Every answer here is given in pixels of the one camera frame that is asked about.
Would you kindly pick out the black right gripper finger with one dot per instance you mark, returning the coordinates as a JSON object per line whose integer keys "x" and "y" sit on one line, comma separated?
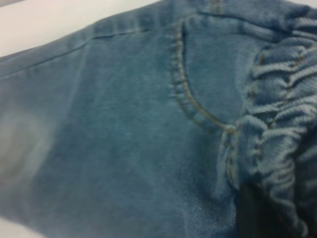
{"x": 260, "y": 215}

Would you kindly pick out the blue denim printed jeans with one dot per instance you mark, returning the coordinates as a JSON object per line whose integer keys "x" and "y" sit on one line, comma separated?
{"x": 128, "y": 129}

